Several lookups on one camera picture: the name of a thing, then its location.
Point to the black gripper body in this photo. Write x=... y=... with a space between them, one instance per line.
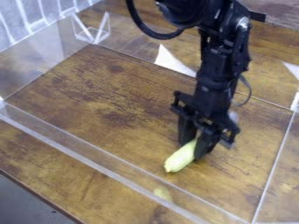
x=210 y=100

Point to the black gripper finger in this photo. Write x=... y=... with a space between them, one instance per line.
x=207 y=139
x=187 y=130

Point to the green handled metal spoon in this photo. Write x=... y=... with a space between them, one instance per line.
x=179 y=159

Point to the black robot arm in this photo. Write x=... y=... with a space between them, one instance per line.
x=223 y=24

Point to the clear acrylic enclosure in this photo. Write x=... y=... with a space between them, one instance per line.
x=87 y=129

